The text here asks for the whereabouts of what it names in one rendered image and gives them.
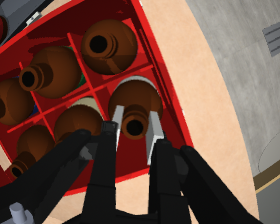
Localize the dark grey tray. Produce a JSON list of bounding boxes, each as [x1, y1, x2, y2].
[[0, 0, 54, 47]]

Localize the red plastic crate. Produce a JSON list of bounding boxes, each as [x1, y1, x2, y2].
[[0, 0, 194, 183]]

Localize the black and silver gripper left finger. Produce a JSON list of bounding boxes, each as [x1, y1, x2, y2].
[[0, 105, 124, 224]]

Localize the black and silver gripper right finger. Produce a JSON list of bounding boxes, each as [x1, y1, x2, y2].
[[146, 111, 263, 224]]

